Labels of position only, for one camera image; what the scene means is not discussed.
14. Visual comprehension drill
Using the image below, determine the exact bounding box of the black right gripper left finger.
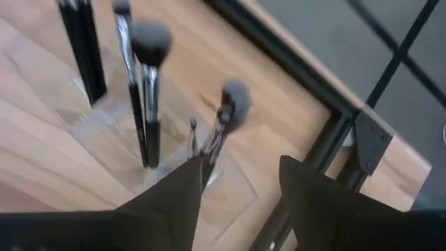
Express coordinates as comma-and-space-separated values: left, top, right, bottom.
0, 155, 203, 251

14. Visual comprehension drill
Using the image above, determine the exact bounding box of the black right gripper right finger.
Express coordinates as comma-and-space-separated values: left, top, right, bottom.
279, 155, 446, 251

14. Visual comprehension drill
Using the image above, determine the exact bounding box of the medium fluffy black makeup brush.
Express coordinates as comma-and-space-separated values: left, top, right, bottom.
201, 79, 252, 191

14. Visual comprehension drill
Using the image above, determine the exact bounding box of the large fluffy silver-ferrule makeup brush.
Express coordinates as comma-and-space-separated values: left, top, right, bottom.
130, 20, 174, 169

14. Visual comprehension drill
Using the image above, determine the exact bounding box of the thick black makeup brush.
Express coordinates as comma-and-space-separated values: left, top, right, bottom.
56, 0, 100, 106

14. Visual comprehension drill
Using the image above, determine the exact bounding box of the clear acrylic brush holder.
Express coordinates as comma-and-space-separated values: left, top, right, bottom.
68, 75, 261, 245

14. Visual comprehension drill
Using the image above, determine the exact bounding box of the black aluminium table frame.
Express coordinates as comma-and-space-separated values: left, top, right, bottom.
203, 0, 397, 251

